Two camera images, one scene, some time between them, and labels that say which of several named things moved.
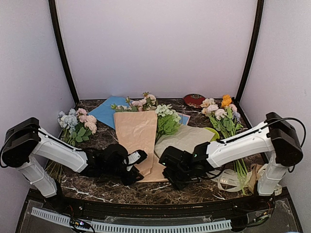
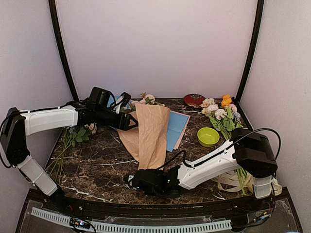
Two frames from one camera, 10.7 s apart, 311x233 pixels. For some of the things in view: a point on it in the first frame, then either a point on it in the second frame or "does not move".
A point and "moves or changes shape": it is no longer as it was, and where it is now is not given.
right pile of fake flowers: (225, 118) does not move
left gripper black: (130, 180) to (125, 126)
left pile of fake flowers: (78, 126) does not move
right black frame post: (260, 5) does not move
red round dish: (193, 100) does not move
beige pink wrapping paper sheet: (136, 131) moves or changes shape
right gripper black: (167, 173) to (155, 171)
